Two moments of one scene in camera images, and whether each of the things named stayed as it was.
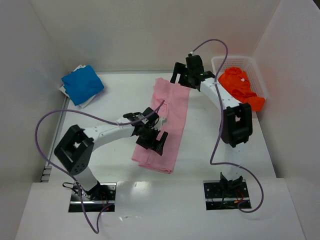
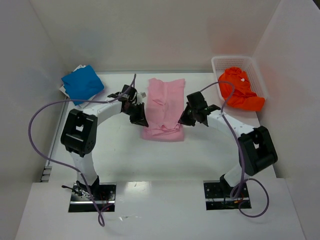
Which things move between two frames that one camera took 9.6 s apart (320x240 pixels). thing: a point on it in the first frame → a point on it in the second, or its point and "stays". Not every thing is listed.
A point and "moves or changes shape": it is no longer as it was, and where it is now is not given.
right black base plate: [223, 195] stays
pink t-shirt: [170, 100] moves or changes shape
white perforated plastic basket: [248, 64] stays
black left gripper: [152, 139] → [136, 113]
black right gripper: [184, 76] → [191, 115]
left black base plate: [101, 198] stays
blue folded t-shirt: [82, 85] stays
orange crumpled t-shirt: [236, 81] stays
